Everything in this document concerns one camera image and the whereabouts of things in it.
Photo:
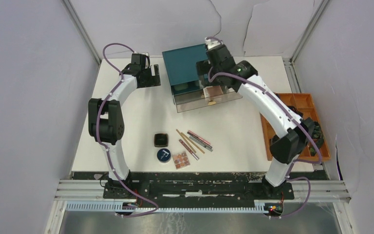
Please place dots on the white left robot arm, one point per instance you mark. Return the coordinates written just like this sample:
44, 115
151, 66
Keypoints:
105, 118

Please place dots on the pink makeup pencil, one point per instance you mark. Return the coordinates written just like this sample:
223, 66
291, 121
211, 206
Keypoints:
198, 137

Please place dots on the gold pencil right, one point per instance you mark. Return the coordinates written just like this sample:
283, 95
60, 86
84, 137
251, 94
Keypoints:
193, 143

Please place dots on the clear acrylic drawer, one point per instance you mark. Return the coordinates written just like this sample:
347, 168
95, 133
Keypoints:
195, 100

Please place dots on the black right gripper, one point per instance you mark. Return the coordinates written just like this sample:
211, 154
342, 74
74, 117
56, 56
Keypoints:
203, 67

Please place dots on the gold pencil left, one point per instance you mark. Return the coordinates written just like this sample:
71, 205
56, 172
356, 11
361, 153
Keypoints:
185, 140

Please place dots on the rolled dark tie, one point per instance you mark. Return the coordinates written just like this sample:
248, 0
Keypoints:
317, 137
296, 111

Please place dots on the red silver lip pencil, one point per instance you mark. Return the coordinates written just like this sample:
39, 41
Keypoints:
188, 149

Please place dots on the round blue tin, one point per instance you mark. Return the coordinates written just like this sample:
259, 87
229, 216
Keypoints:
164, 155

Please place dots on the rolled dark tie right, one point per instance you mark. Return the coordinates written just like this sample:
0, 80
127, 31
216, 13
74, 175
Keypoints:
317, 137

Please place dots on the aluminium frame rail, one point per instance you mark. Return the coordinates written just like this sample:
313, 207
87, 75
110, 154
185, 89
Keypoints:
81, 30

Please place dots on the grey makeup pencil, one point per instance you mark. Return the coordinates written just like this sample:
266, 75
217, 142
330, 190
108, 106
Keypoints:
201, 143

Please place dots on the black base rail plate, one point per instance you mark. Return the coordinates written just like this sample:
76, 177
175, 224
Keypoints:
188, 190

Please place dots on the teal drawer organizer box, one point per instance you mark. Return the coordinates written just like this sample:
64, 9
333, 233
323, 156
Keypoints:
181, 69

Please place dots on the brown square blush compact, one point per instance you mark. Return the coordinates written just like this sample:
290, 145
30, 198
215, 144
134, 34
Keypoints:
212, 92

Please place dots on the rolled dark tie middle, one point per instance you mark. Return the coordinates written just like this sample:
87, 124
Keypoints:
296, 111

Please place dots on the eyeshadow palette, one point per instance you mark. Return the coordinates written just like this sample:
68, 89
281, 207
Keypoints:
180, 160

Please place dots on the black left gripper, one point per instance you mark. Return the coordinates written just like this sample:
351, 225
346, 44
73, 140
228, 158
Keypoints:
153, 80

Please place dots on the gold pencil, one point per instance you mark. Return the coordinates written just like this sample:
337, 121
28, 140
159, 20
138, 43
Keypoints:
185, 140
193, 143

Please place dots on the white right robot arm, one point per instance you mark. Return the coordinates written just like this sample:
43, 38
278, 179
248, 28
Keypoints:
292, 130

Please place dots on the black square powder compact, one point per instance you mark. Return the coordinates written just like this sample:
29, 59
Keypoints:
160, 140

